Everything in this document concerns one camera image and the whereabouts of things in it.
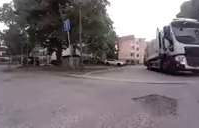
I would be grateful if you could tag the white car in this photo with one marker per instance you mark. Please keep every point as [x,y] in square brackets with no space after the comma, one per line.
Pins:
[113,62]

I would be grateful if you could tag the pale kerb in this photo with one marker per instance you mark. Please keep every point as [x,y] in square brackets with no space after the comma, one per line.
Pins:
[120,79]

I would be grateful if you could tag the pink apartment building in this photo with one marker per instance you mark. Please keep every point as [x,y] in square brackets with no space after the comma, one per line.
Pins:
[131,49]

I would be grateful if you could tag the tall pole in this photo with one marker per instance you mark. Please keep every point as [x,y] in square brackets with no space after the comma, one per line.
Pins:
[80,33]

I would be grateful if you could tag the grey asphalt road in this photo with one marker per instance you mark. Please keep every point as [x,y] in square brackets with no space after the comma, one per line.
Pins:
[87,100]

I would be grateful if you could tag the blue sign on pole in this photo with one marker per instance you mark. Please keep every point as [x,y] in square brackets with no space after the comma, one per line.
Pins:
[67,30]

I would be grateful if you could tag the cluster of large trees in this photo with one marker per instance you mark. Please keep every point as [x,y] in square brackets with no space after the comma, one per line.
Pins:
[53,26]

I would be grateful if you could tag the white lorry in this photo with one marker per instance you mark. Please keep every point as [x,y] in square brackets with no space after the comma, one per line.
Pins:
[182,46]

